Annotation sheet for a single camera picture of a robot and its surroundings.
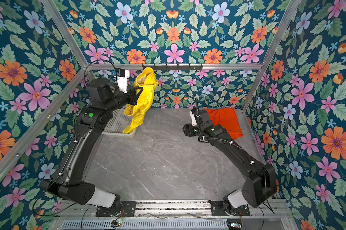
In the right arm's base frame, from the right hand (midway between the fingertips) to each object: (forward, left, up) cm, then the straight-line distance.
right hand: (187, 127), depth 80 cm
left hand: (+3, +20, +28) cm, 35 cm away
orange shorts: (+27, -34, -23) cm, 49 cm away
